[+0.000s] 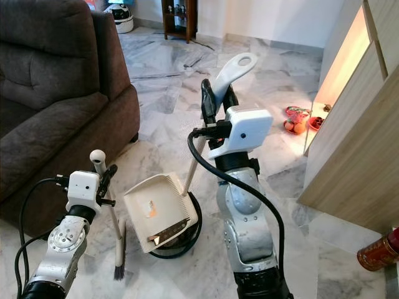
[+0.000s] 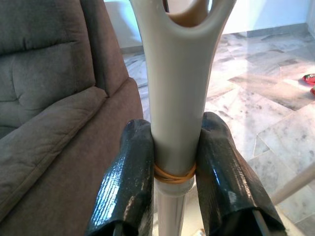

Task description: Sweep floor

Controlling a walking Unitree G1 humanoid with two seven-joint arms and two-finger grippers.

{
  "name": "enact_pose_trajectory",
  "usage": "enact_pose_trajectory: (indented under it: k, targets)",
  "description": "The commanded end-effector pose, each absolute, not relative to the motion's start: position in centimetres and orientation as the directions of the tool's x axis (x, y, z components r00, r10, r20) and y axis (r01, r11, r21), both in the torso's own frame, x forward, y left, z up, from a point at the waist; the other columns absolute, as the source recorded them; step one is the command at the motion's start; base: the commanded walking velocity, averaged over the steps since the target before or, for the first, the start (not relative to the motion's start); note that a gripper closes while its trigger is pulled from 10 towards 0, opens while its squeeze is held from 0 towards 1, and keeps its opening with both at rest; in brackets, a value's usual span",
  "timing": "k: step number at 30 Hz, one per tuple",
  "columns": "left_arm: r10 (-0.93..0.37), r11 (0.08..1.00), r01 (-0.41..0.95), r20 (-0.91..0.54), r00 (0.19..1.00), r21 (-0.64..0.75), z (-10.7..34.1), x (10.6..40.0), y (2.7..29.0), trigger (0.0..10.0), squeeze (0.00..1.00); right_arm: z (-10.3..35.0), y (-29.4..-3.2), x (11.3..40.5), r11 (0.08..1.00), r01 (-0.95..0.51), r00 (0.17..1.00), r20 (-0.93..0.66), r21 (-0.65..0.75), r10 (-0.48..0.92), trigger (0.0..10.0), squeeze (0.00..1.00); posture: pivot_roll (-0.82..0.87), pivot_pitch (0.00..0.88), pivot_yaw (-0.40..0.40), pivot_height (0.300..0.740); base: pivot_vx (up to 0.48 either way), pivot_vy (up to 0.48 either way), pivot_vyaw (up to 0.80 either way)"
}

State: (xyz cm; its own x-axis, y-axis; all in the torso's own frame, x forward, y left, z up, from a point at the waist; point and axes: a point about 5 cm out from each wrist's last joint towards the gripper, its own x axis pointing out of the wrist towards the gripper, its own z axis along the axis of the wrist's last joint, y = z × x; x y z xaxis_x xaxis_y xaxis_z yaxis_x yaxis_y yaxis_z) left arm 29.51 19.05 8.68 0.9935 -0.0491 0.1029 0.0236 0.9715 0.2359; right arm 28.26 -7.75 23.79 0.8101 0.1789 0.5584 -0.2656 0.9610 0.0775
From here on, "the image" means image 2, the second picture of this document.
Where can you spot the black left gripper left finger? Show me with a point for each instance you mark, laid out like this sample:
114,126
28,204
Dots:
130,177

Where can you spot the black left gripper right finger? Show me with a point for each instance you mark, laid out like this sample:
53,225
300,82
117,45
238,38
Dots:
221,177

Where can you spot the tan rubber band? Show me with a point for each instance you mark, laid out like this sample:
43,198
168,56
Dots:
172,180

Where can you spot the brown fabric sofa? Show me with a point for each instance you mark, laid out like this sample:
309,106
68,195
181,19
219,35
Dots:
49,98

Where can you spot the small red plate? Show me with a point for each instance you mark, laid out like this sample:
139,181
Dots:
313,90

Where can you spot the red plate with oranges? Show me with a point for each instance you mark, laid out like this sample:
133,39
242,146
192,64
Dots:
309,79

